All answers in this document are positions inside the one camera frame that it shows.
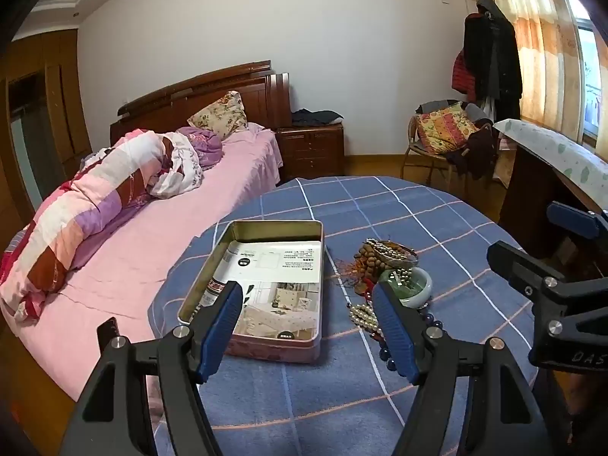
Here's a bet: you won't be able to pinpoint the pink patchwork quilt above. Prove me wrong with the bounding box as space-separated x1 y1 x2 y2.
0 128 179 321

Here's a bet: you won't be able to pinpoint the silver bangle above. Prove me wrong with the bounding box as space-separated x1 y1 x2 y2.
372 241 420 268

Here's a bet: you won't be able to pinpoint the brown wooden bead necklace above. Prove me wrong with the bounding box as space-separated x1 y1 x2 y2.
354 240 395 295

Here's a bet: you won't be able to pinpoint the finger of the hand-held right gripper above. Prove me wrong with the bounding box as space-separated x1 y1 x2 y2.
546 201 608 241
487 241 608 318

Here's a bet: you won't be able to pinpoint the orange patterned curtain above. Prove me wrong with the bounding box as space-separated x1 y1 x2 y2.
468 0 583 146

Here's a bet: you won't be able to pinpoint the purple blanket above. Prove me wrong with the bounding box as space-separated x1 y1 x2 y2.
177 126 224 169

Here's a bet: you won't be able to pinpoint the dark folded clothes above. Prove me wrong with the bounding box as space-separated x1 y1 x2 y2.
291 109 344 128

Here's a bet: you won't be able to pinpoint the printed paper leaflet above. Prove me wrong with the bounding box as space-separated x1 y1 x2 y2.
190 241 322 341

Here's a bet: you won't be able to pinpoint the floral pillow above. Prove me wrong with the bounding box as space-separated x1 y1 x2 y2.
187 90 249 141

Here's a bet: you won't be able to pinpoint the black hanging coat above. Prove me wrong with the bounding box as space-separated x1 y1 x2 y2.
463 0 523 110

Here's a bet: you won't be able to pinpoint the metal frame chair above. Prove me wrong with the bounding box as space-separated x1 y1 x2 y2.
400 100 480 186

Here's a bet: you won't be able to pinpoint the wooden bed with pink sheet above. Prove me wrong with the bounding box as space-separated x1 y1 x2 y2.
0 61 291 402

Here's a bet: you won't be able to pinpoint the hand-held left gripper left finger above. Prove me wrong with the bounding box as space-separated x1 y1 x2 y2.
57 281 244 456

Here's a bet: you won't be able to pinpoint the red padded jacket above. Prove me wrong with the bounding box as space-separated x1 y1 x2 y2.
451 50 469 96

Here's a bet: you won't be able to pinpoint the colourful patterned cushion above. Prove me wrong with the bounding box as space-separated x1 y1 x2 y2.
415 102 480 154

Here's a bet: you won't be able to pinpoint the dark purple bead bracelet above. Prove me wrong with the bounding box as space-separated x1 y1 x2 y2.
378 311 446 372

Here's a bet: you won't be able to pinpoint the wooden nightstand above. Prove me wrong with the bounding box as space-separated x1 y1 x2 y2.
275 122 345 182

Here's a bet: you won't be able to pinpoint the pale jade bangle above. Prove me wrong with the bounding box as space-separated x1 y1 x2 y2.
378 266 434 308

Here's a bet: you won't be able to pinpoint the window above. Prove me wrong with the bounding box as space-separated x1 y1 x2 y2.
565 0 608 150

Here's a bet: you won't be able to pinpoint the dark wooden desk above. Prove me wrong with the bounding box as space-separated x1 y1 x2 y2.
499 135 608 267

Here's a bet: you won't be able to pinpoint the white floral sheet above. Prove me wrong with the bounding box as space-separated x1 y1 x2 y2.
147 131 205 199

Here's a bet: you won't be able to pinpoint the pearl necklace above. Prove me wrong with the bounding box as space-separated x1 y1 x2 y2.
349 303 383 338

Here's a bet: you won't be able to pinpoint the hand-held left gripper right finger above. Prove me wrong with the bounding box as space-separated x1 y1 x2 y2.
371 281 547 456

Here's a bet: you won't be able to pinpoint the blue checked tablecloth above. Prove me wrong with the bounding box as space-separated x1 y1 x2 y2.
147 176 566 456

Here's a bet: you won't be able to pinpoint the dark red garment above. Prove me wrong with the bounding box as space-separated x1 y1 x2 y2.
444 123 497 180

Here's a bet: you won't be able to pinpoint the wooden wardrobe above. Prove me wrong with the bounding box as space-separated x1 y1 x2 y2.
0 28 93 243

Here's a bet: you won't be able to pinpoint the silver bead necklace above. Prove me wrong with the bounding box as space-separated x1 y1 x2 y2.
368 239 420 290

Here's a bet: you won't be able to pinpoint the metal tin box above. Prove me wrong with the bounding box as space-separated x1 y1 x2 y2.
177 220 325 364

